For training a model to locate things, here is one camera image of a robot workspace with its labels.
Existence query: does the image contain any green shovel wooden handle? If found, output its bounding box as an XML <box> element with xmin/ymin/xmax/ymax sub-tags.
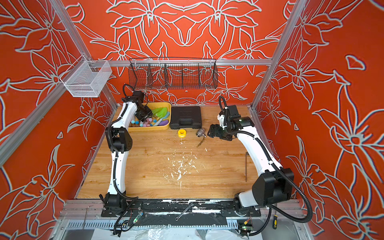
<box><xmin>152</xmin><ymin>108</ymin><xmax>168</xmax><ymax>118</ymax></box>

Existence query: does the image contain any purple shovel pink handle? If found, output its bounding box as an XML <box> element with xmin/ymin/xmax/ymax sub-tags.
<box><xmin>153</xmin><ymin>120</ymin><xmax>169</xmax><ymax>127</ymax></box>

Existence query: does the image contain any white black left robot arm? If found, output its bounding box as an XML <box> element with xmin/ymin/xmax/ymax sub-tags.
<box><xmin>103</xmin><ymin>84</ymin><xmax>153</xmax><ymax>209</ymax></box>

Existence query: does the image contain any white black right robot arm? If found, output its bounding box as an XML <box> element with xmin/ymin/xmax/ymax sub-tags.
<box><xmin>208</xmin><ymin>96</ymin><xmax>313</xmax><ymax>223</ymax></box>

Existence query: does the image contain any yellow storage box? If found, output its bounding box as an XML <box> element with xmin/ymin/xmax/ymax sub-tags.
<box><xmin>129</xmin><ymin>102</ymin><xmax>171</xmax><ymax>132</ymax></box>

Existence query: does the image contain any yellow tape roll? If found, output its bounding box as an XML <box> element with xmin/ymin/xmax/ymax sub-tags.
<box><xmin>178</xmin><ymin>129</ymin><xmax>187</xmax><ymax>138</ymax></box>

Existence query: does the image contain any black plastic tool case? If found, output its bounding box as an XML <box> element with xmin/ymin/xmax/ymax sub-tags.
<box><xmin>170</xmin><ymin>106</ymin><xmax>203</xmax><ymax>130</ymax></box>

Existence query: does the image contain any hex key on table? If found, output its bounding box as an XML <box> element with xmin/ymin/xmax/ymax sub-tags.
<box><xmin>245</xmin><ymin>152</ymin><xmax>249</xmax><ymax>183</ymax></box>

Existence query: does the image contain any black wire wall basket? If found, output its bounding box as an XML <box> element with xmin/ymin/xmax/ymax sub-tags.
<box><xmin>128</xmin><ymin>58</ymin><xmax>219</xmax><ymax>90</ymax></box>

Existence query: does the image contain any clear mesh wall basket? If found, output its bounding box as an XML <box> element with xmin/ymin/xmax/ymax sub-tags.
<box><xmin>60</xmin><ymin>60</ymin><xmax>112</xmax><ymax>98</ymax></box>

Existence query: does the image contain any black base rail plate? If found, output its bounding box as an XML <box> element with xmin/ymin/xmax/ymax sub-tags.
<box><xmin>101</xmin><ymin>199</ymin><xmax>261</xmax><ymax>218</ymax></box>

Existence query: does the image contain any wrench on base rail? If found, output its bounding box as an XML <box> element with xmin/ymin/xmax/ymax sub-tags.
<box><xmin>175</xmin><ymin>203</ymin><xmax>194</xmax><ymax>221</ymax></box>

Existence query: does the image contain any grey cable duct strip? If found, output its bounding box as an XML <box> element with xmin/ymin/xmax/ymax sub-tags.
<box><xmin>62</xmin><ymin>219</ymin><xmax>239</xmax><ymax>231</ymax></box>

